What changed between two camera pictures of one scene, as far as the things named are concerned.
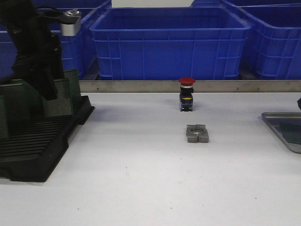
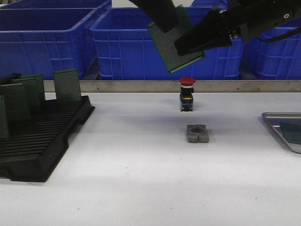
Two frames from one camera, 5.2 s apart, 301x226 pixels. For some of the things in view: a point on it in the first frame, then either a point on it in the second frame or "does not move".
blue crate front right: x=272 y=48 does not move
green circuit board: x=291 y=133 does not move
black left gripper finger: x=42 y=79 -> x=163 y=12
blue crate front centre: x=167 y=43 does not move
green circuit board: x=4 y=133 does not move
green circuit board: x=62 y=106 -> x=164 y=43
